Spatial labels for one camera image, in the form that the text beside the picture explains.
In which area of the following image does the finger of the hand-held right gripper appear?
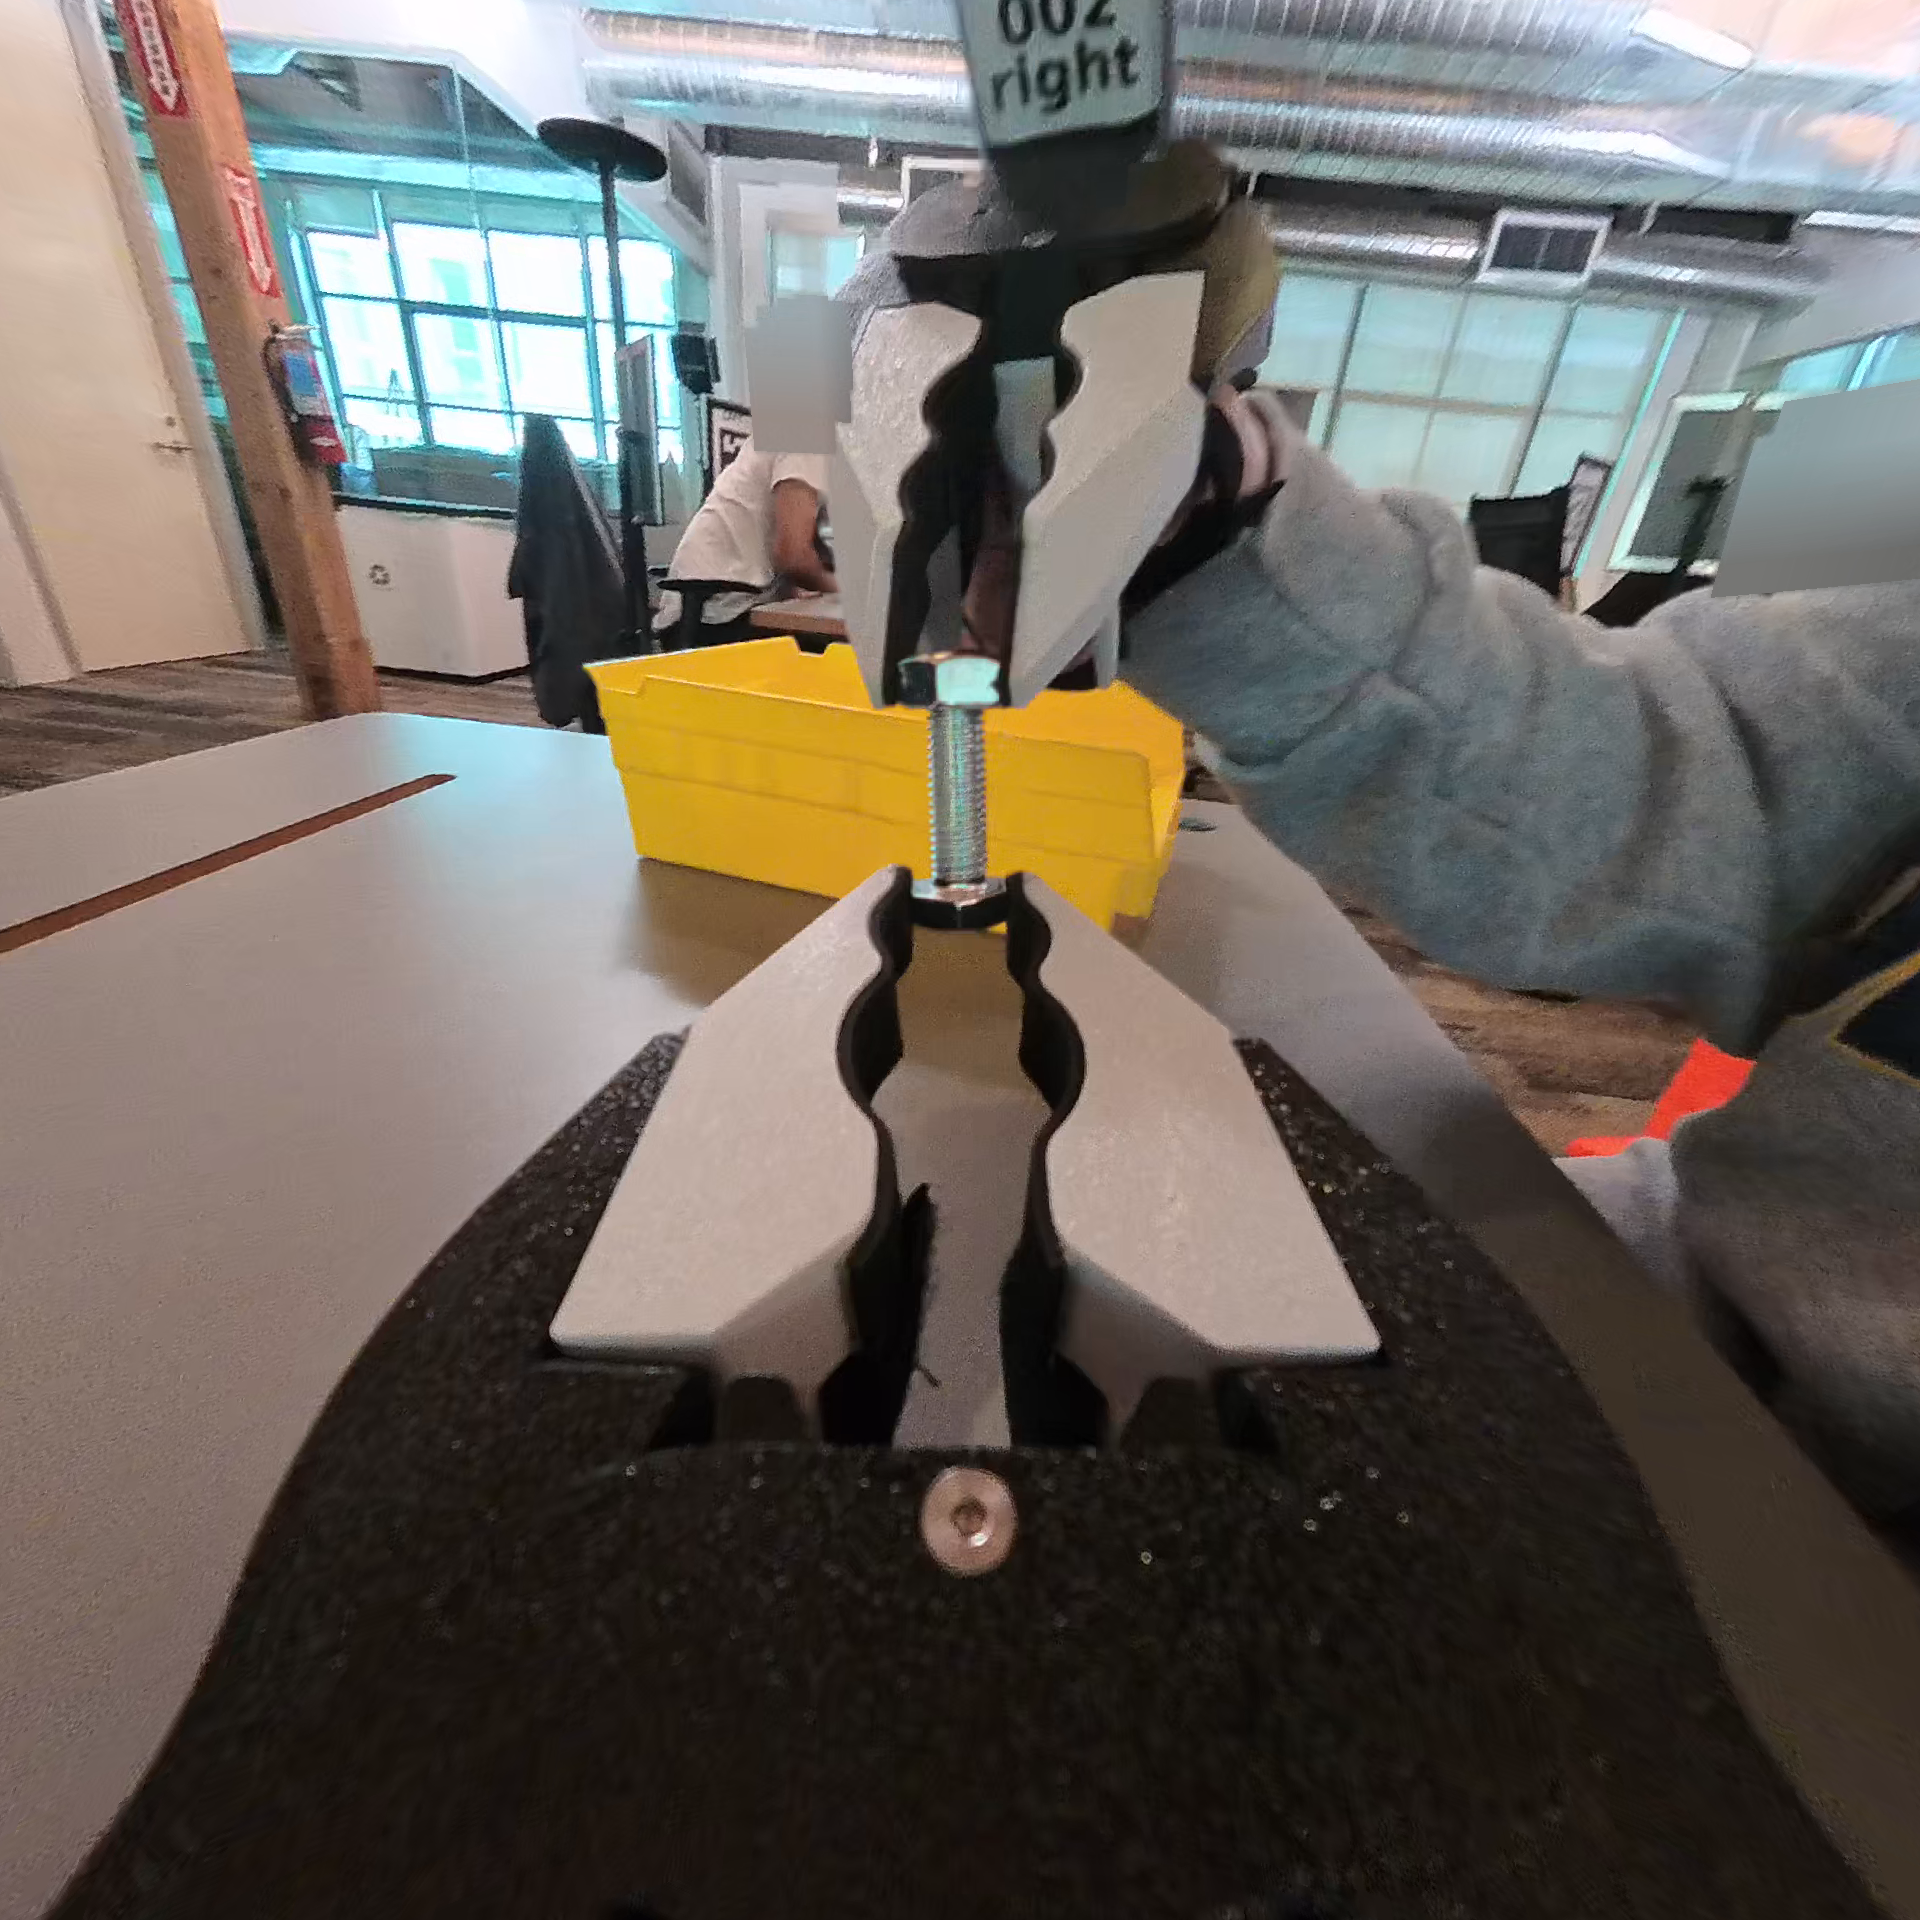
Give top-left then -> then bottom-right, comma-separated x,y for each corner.
828,292 -> 1002,706
999,270 -> 1210,706

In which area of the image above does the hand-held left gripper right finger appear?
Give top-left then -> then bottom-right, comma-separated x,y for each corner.
999,869 -> 1380,1447

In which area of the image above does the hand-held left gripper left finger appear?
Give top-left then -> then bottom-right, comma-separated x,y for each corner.
548,868 -> 934,1447

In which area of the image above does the silver hex bolt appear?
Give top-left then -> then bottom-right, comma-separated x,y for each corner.
895,651 -> 1002,888

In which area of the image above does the yellow plastic bin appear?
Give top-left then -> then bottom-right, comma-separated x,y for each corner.
585,638 -> 1187,933

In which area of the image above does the person's right forearm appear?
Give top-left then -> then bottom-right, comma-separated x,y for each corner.
1116,437 -> 1920,1053

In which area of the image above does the person's right hand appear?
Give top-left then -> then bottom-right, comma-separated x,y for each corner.
1140,194 -> 1329,602

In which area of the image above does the grey panel on stand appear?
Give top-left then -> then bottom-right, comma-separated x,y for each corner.
612,333 -> 665,528

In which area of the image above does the dark jacket on chair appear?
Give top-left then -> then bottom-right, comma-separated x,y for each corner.
506,416 -> 627,733

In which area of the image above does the black floor lamp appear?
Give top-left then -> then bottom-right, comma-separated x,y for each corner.
537,116 -> 671,654

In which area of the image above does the large paned window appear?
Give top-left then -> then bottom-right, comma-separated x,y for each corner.
300,210 -> 682,461

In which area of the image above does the white air vent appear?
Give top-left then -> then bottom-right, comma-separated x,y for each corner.
1478,210 -> 1613,288

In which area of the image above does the white cabinet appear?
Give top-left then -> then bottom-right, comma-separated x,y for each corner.
330,503 -> 528,682

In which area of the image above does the orange cloth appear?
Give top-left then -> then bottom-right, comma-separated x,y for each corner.
1568,1041 -> 1757,1157

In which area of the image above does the red fire extinguisher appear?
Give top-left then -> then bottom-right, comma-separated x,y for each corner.
266,322 -> 348,472

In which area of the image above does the person's grey clothing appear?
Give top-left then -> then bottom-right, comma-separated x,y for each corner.
1558,869 -> 1920,1547

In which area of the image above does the white door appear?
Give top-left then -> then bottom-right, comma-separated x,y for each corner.
0,0 -> 272,679

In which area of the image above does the silver air duct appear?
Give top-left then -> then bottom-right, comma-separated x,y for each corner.
575,0 -> 1920,203

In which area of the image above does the wooden post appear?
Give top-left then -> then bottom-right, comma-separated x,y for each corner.
109,0 -> 381,720

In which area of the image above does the red sign on post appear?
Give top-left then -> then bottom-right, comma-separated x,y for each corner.
116,0 -> 188,123
220,165 -> 284,299

